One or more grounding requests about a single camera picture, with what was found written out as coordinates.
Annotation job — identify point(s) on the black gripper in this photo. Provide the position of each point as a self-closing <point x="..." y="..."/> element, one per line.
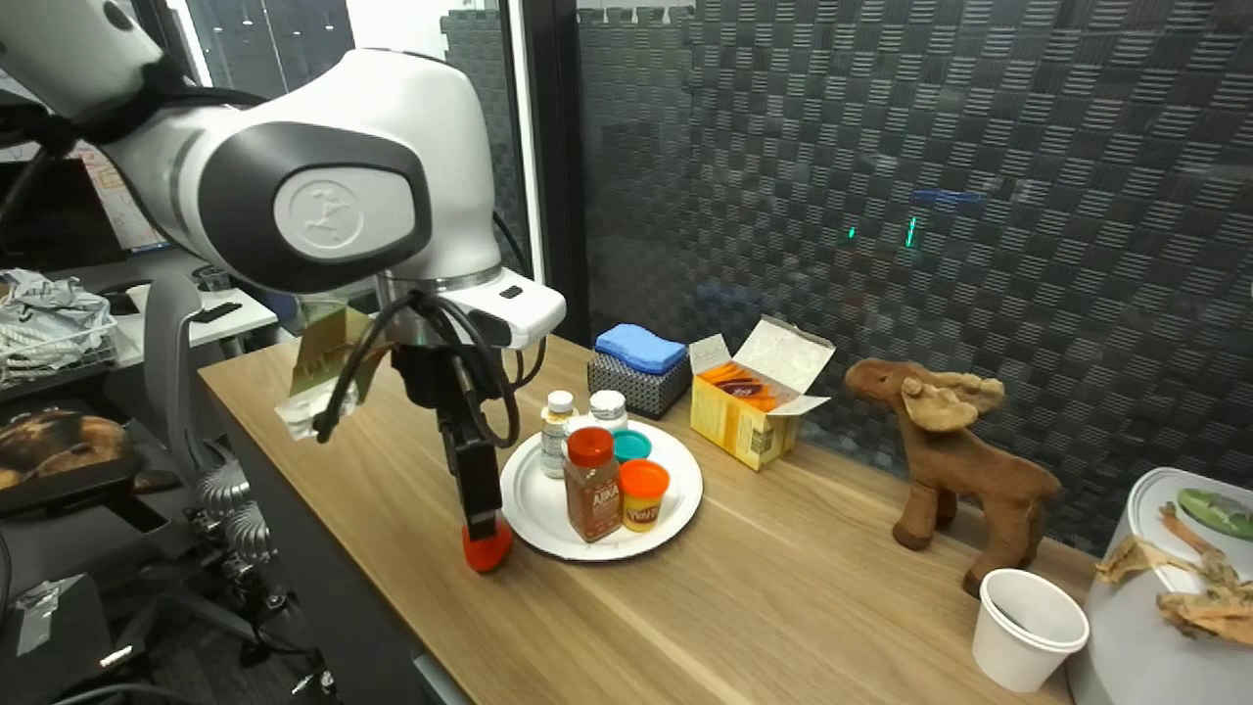
<point x="436" y="386"/>

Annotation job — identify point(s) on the white paper plate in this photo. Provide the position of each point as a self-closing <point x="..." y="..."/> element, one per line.
<point x="535" y="504"/>

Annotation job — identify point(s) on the white pill bottle green label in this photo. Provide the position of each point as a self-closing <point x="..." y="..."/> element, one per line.
<point x="556" y="437"/>

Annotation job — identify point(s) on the white pill bottle blue label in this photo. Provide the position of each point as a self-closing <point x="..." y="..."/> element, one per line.
<point x="607" y="407"/>

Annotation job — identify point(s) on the open yellow cardboard box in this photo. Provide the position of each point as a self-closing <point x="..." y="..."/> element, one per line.
<point x="744" y="415"/>

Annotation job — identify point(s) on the brown moose plush toy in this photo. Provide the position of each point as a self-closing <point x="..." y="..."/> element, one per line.
<point x="966" y="475"/>

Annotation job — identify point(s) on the blue sponge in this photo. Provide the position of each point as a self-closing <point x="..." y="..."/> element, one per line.
<point x="640" y="349"/>

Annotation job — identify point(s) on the teal lid dough tub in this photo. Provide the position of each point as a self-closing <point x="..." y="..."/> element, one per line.
<point x="632" y="448"/>

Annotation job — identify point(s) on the brown spice bottle orange lid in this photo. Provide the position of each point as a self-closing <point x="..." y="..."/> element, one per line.
<point x="594" y="493"/>

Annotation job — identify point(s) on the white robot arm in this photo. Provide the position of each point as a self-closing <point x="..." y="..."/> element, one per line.
<point x="260" y="170"/>

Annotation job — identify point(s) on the white plastic bucket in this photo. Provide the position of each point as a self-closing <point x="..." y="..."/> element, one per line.
<point x="1147" y="629"/>

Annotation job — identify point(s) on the small white paper cup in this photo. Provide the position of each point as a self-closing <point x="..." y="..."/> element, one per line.
<point x="1022" y="640"/>

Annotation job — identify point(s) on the folded denim cloth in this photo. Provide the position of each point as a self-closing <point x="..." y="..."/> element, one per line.
<point x="52" y="325"/>

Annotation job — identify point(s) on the red knitted ball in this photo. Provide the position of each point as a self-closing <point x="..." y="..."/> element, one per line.
<point x="489" y="553"/>

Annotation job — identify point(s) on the white window frame post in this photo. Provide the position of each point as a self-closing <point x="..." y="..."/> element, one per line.
<point x="526" y="130"/>

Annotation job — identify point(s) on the grey table side panel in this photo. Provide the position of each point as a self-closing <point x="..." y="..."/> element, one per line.
<point x="379" y="612"/>

